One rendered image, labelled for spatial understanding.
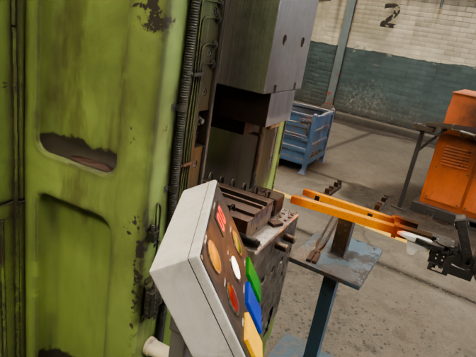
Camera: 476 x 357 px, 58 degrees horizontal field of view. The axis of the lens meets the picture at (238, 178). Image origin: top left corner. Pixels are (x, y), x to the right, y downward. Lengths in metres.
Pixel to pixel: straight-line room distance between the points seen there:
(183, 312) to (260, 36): 0.72
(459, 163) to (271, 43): 3.79
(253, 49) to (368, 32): 8.06
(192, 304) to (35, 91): 0.78
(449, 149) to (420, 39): 4.44
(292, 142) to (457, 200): 1.85
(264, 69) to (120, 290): 0.69
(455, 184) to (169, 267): 4.31
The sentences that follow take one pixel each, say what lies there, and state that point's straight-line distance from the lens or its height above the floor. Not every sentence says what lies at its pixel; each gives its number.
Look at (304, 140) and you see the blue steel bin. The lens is 5.11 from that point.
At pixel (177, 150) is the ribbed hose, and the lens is 1.07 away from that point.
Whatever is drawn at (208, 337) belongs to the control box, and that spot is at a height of 1.06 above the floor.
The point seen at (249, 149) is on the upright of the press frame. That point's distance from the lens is 1.63.
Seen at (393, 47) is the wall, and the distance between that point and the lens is 9.02.
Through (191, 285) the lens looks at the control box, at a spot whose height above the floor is 1.15.
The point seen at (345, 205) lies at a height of 0.94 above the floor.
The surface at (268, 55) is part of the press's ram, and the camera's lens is 1.14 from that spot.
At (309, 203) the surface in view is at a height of 1.05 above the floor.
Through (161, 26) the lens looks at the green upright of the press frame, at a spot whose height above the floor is 1.49.
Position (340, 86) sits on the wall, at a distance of 9.31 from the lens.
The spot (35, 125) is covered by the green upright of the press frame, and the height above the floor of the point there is 1.19.
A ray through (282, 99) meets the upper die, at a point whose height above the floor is 1.34.
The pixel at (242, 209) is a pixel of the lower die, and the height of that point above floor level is 0.99.
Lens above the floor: 1.52
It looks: 19 degrees down
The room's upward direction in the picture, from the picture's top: 10 degrees clockwise
